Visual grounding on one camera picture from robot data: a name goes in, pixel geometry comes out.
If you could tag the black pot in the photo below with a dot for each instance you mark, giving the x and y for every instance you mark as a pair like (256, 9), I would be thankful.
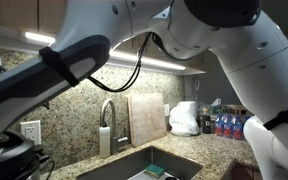
(7, 153)

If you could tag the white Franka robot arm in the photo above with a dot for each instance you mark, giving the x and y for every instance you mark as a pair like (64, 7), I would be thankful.
(250, 66)

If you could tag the wooden cutting board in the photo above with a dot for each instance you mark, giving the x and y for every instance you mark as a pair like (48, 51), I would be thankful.
(147, 120)

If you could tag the under-cabinet light strip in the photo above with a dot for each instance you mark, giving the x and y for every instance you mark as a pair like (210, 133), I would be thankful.
(164, 65)

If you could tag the brushed steel kitchen faucet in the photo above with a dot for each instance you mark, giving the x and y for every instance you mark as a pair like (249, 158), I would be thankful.
(105, 106)

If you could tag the white paper towel roll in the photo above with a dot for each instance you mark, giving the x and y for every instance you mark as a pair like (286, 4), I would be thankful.
(189, 106)

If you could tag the white plastic bag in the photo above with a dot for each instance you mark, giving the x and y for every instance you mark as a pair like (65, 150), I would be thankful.
(184, 125)

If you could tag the white soap dispenser bottle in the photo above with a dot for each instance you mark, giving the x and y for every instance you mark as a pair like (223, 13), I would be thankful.
(104, 143)

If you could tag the black jar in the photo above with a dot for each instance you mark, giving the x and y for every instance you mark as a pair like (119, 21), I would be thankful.
(205, 125)

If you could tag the green tissue box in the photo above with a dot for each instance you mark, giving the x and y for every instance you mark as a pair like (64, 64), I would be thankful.
(217, 108)

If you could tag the stainless steel sink basin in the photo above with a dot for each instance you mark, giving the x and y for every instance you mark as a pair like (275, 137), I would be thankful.
(124, 165)

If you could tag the green sponge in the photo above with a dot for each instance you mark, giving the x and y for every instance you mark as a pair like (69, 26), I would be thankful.
(155, 170)

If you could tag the white tray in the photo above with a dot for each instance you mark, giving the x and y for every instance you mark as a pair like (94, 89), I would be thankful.
(140, 176)

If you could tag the pack of plastic bottles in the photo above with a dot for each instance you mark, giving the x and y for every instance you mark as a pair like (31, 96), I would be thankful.
(229, 126)

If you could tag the white wall outlet plate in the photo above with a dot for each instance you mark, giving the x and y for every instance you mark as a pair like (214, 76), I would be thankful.
(166, 110)

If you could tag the white double wall outlet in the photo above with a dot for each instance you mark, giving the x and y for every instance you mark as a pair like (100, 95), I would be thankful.
(30, 131)

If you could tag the brown wooden wall cabinets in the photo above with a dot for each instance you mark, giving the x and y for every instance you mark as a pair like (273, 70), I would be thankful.
(10, 13)

